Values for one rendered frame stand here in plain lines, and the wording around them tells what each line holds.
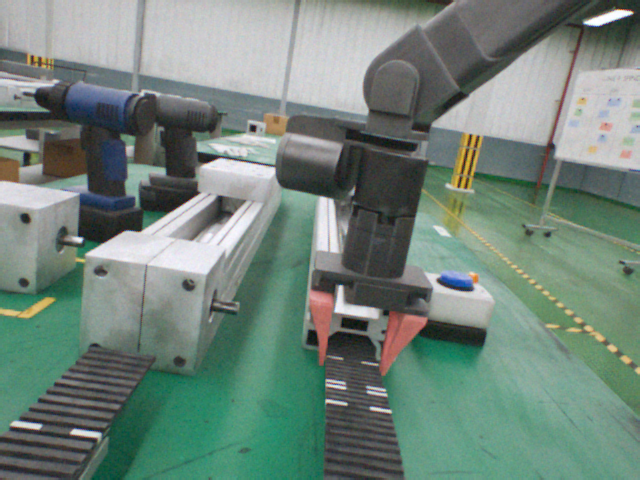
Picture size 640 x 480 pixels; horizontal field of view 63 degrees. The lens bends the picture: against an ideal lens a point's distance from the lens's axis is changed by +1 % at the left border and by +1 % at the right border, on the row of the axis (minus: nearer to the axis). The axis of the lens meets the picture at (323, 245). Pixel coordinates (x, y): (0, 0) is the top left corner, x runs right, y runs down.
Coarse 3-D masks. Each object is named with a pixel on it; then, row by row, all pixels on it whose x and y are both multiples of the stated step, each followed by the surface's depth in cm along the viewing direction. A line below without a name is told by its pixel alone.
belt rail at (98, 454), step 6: (102, 438) 33; (108, 438) 34; (102, 444) 33; (96, 450) 33; (102, 450) 33; (90, 456) 33; (96, 456) 32; (102, 456) 34; (90, 462) 32; (96, 462) 33; (84, 468) 31; (90, 468) 32; (96, 468) 33; (78, 474) 30; (84, 474) 31; (90, 474) 32
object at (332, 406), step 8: (328, 400) 39; (328, 408) 38; (336, 408) 38; (344, 408) 39; (352, 408) 39; (360, 408) 39; (368, 408) 39; (376, 408) 40; (360, 416) 38; (368, 416) 38; (376, 416) 38; (384, 416) 39
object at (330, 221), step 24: (336, 216) 104; (312, 240) 93; (336, 240) 67; (312, 264) 64; (336, 288) 53; (336, 312) 53; (360, 312) 54; (384, 312) 54; (312, 336) 57; (384, 336) 54
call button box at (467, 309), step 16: (448, 288) 63; (464, 288) 63; (480, 288) 65; (432, 304) 62; (448, 304) 62; (464, 304) 62; (480, 304) 62; (432, 320) 62; (448, 320) 62; (464, 320) 62; (480, 320) 62; (432, 336) 63; (448, 336) 63; (464, 336) 63; (480, 336) 63
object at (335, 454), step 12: (324, 456) 33; (336, 456) 33; (348, 456) 33; (360, 456) 33; (372, 456) 33; (384, 456) 33; (396, 456) 34; (372, 468) 32; (384, 468) 32; (396, 468) 32
